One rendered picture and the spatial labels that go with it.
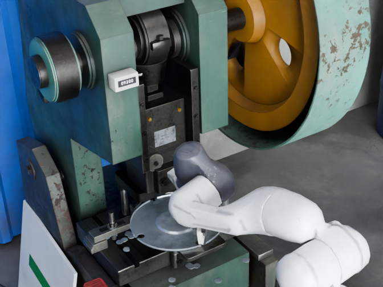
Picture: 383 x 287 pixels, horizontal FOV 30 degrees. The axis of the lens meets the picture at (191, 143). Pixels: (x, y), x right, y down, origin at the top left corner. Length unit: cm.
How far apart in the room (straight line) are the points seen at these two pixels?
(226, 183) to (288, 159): 225
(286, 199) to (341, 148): 261
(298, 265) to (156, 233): 78
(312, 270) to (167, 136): 78
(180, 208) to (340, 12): 65
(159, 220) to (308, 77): 64
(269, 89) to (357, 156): 191
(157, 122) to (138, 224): 35
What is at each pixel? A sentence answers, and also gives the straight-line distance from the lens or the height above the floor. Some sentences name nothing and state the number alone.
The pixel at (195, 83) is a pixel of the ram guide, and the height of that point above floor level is 122.
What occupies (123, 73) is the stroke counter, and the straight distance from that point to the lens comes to 186.
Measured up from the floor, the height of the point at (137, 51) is 133.
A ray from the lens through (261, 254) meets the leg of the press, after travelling 232.
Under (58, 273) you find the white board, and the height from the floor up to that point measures 51.
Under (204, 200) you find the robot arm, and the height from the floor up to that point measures 110.
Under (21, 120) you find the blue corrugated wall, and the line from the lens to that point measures 327.
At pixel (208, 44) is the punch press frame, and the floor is 134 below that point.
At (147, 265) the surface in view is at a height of 68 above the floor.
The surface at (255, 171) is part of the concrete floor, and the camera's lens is 390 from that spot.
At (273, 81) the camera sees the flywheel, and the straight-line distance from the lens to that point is 221.
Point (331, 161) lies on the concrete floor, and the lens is 403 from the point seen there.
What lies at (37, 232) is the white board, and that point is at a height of 54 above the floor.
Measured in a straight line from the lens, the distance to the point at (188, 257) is 209.
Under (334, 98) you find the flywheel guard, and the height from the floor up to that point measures 120.
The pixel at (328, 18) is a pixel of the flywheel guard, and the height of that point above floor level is 145.
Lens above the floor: 210
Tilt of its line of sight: 30 degrees down
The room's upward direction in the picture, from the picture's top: 2 degrees counter-clockwise
